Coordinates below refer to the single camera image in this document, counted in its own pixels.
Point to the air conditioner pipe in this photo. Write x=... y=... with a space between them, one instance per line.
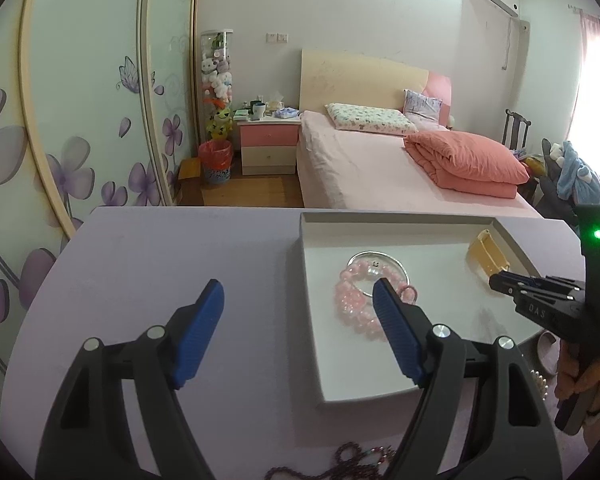
x=506 y=42

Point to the blue plush garment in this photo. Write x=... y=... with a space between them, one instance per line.
x=577 y=172

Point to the clear tube of plush toys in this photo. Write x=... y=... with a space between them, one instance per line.
x=216 y=80

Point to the thin silver bangle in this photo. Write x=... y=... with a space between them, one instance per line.
x=380 y=254

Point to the purple print pillow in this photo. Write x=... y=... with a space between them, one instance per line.
x=422 y=105

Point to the bed with pink sheet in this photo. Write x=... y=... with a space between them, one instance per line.
x=370 y=170

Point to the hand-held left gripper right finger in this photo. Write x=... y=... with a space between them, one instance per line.
x=395 y=335

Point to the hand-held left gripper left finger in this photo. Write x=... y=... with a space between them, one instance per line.
x=200 y=335

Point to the flower print sliding wardrobe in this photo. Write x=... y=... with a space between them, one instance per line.
x=80 y=110

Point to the cream and pink headboard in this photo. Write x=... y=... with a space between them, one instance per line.
x=355 y=77

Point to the pink curtain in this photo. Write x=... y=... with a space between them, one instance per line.
x=597 y=60

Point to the floral print pillow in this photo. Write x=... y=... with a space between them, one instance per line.
x=365 y=117

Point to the pink and cream nightstand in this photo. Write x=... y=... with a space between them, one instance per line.
x=267 y=147

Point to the grey shallow tray box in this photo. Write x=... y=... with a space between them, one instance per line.
x=430 y=360

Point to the yellow cardboard sheet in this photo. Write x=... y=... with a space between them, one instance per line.
x=190 y=169

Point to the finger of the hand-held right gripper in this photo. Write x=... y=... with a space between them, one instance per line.
x=517 y=286
x=565 y=282

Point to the white wall switch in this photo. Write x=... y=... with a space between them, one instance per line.
x=277 y=37

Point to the dark and white mug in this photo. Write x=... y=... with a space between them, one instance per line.
x=259 y=110

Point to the dark grey chair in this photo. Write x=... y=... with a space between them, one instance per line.
x=552 y=195

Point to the folded coral pink quilt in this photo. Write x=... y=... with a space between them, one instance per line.
x=470 y=160

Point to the dark wooden chair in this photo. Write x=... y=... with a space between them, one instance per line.
x=515 y=127

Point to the trash bin with red bag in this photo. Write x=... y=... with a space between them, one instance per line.
x=215 y=160

